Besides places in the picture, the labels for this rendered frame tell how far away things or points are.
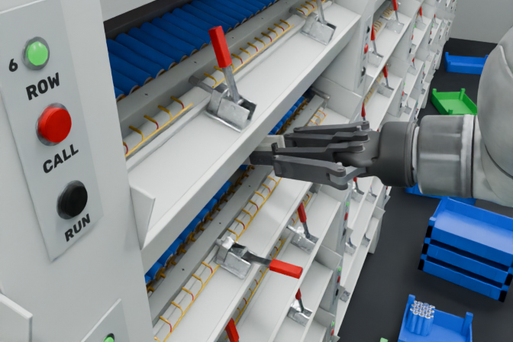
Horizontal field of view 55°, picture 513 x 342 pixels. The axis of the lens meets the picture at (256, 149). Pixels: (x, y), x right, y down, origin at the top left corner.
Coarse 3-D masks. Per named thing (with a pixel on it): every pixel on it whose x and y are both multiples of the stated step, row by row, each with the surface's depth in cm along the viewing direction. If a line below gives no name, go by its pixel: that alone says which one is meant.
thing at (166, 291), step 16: (304, 112) 82; (288, 128) 77; (256, 176) 66; (240, 192) 62; (256, 192) 65; (224, 208) 59; (240, 208) 61; (208, 224) 57; (224, 224) 57; (208, 240) 55; (192, 256) 53; (176, 272) 51; (192, 272) 52; (160, 288) 49; (176, 288) 49; (160, 304) 47; (176, 304) 49
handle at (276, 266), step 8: (240, 256) 55; (248, 256) 55; (256, 256) 55; (264, 264) 54; (272, 264) 54; (280, 264) 54; (288, 264) 54; (280, 272) 53; (288, 272) 53; (296, 272) 53
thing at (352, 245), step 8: (376, 184) 169; (368, 192) 160; (376, 192) 165; (368, 200) 160; (376, 200) 162; (360, 208) 156; (368, 208) 158; (360, 216) 154; (368, 216) 155; (360, 224) 151; (360, 232) 148; (352, 240) 144; (360, 240) 145; (344, 248) 140; (352, 248) 138; (344, 256) 138; (352, 256) 139; (344, 264) 136; (344, 272) 134; (344, 280) 132; (344, 288) 123
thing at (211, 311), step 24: (312, 96) 88; (336, 96) 88; (360, 96) 86; (336, 120) 88; (264, 192) 67; (288, 192) 69; (264, 216) 64; (288, 216) 65; (240, 240) 60; (264, 240) 61; (216, 264) 56; (192, 288) 53; (216, 288) 53; (240, 288) 54; (192, 312) 50; (216, 312) 51; (192, 336) 48; (216, 336) 49
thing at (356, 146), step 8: (272, 144) 60; (328, 144) 58; (336, 144) 58; (344, 144) 57; (352, 144) 56; (360, 144) 56; (280, 152) 60; (288, 152) 59; (296, 152) 59; (304, 152) 59; (312, 152) 58; (320, 152) 58; (328, 152) 58; (328, 160) 58
